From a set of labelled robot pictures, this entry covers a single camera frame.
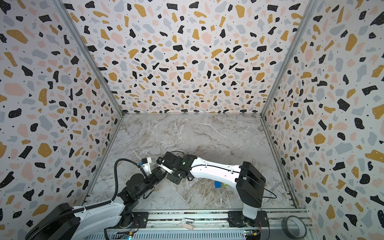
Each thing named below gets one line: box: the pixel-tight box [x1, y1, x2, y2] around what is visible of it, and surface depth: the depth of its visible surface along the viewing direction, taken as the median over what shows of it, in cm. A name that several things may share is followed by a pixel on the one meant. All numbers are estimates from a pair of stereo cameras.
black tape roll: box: [281, 215, 307, 240], surface depth 72 cm
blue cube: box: [214, 181, 222, 189], surface depth 87 cm
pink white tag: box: [180, 218, 195, 231], surface depth 73 cm
